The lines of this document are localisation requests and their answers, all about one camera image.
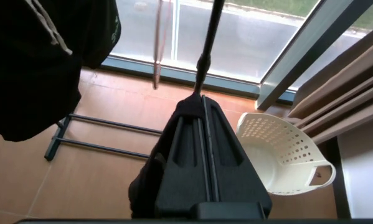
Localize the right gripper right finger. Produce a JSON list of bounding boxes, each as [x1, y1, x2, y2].
[[201, 95, 273, 218]]

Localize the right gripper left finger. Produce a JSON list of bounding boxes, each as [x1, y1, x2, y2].
[[154, 116, 210, 218]]

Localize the black garment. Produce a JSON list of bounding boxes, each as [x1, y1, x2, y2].
[[128, 92, 205, 218]]

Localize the black shorts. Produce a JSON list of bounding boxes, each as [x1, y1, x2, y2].
[[0, 0, 122, 142]]

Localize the white laundry basket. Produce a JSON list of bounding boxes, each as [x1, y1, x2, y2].
[[235, 112, 337, 196]]

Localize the pink clothes hanger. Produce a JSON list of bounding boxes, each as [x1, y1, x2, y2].
[[151, 0, 174, 90]]

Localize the black clothes rack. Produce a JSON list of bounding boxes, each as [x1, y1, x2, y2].
[[44, 0, 227, 162]]

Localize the brown curtain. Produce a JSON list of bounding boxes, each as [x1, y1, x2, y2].
[[287, 20, 373, 146]]

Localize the window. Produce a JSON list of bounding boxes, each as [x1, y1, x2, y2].
[[100, 0, 373, 110]]

